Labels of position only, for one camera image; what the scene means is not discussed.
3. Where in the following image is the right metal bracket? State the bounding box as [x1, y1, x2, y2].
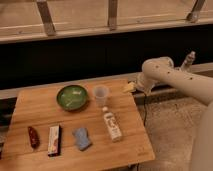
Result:
[186, 0, 205, 23]

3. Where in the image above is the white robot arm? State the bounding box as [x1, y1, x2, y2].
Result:
[124, 57, 213, 171]

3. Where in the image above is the white labelled bottle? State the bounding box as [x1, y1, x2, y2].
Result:
[102, 107, 122, 142]

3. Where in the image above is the blue crumpled cloth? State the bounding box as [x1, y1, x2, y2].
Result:
[72, 127, 92, 151]

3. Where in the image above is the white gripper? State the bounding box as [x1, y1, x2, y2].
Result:
[123, 73, 156, 93]

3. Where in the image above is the clear bottle on ledge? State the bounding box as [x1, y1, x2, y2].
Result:
[180, 51, 195, 71]

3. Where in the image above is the white and black snack bar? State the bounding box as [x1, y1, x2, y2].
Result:
[48, 125, 61, 157]

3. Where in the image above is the black cable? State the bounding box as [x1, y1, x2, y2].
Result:
[142, 93, 148, 127]

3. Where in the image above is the metal bracket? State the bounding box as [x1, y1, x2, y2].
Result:
[36, 0, 56, 36]
[186, 0, 205, 23]
[108, 0, 118, 30]

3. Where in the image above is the middle metal bracket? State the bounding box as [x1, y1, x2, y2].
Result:
[108, 0, 118, 30]

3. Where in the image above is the clear plastic cup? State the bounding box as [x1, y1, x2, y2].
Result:
[93, 85, 109, 107]

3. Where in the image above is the left metal bracket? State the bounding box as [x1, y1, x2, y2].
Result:
[36, 0, 56, 36]

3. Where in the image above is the green ceramic bowl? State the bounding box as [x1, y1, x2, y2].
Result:
[56, 85, 89, 111]

